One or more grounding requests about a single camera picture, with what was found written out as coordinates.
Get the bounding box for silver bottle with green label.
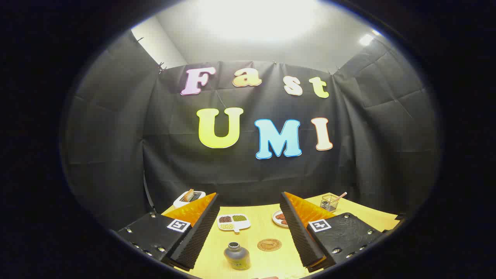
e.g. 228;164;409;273
224;241;250;271

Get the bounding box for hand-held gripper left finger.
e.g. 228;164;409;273
116;193;220;271

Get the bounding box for wire basket holder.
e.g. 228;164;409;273
320;194;339;212

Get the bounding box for wooden table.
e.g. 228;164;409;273
161;193;401;279

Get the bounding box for white toaster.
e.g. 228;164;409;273
173;189;206;208

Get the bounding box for round cork coaster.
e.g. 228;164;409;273
257;238;282;252

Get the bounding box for white oval plate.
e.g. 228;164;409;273
272;210;289;228

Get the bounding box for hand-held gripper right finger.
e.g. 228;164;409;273
280;191;385;273

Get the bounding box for white divided dish of beans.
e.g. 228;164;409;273
217;214;251;233

